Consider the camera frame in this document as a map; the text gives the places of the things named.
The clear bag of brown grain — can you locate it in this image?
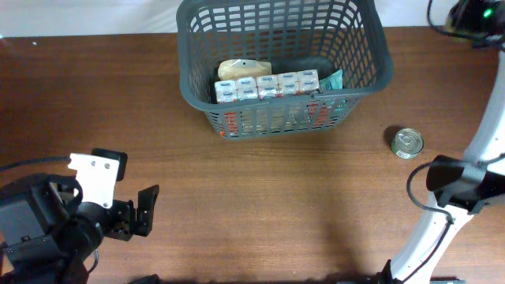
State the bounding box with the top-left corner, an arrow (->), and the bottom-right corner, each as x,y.
218,59 -> 272,80

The colourful Kleenex tissue multipack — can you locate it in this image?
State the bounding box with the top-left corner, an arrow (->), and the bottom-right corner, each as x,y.
215,69 -> 320,103

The red spaghetti packet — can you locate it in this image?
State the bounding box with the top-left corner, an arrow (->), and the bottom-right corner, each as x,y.
208,101 -> 340,139

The light blue wet wipes pack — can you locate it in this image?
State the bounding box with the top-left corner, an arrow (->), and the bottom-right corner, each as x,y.
319,69 -> 343,113

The grey plastic basket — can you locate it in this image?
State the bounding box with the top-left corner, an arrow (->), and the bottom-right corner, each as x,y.
176,0 -> 394,132

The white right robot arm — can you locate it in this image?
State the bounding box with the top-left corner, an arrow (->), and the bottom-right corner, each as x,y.
371,1 -> 504,283

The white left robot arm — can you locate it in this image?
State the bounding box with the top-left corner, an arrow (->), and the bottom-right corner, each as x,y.
1,174 -> 159,283

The silver tin can green label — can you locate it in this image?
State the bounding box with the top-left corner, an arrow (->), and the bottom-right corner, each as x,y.
391,128 -> 424,159

